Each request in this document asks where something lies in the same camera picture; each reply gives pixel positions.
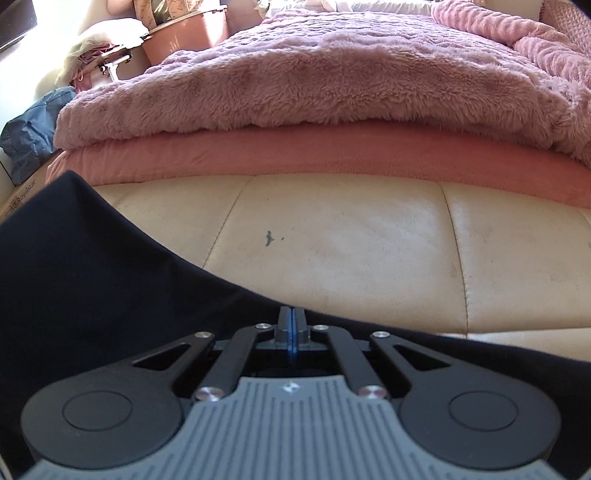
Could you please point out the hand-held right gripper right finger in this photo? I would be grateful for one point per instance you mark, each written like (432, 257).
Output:
(298, 325)

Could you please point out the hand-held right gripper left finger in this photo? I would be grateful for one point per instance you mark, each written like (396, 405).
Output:
(285, 325)

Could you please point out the black pants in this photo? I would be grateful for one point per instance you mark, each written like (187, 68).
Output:
(92, 277)

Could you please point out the beige leather bed bench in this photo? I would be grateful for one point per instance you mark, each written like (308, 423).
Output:
(351, 249)

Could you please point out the salmon pink bed sheet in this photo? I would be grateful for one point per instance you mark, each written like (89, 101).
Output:
(323, 152)

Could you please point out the mauve fluffy blanket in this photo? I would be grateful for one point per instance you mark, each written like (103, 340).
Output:
(314, 74)

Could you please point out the cardboard box with blue print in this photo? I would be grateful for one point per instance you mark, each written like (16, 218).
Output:
(23, 196)

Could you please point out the pink plastic storage bin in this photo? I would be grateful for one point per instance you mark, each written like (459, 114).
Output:
(184, 39)

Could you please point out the white folding side table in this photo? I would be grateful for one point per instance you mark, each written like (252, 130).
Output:
(115, 60)

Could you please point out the blue fabric bag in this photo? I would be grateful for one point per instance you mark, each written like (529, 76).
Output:
(32, 129)

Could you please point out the cream cloth pile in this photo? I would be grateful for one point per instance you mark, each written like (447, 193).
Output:
(101, 41)

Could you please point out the patterned brown bag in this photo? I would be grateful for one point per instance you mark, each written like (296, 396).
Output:
(157, 11)

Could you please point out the pink textured blanket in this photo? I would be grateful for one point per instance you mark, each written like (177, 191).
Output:
(508, 27)

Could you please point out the black television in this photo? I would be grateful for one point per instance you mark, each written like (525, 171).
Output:
(14, 21)

